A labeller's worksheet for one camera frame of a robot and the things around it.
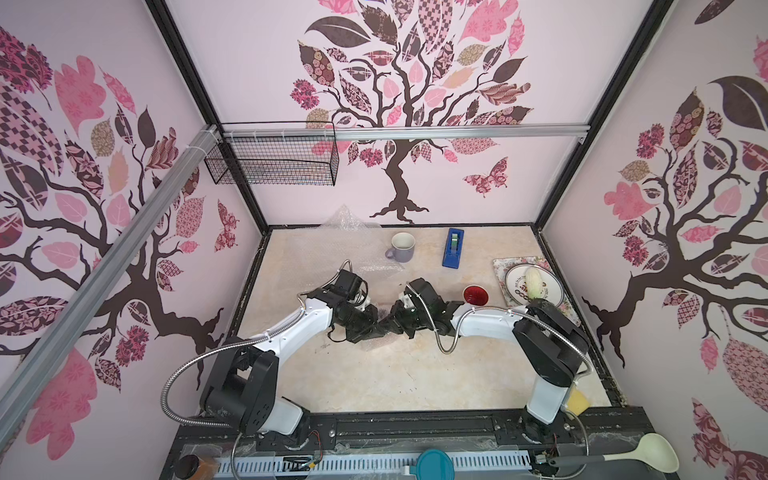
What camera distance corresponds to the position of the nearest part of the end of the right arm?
0.68 metres

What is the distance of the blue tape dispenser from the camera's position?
1060 millimetres

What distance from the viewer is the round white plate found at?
1.00 m

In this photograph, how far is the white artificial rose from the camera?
0.98 m

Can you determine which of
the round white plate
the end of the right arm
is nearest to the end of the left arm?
the end of the right arm
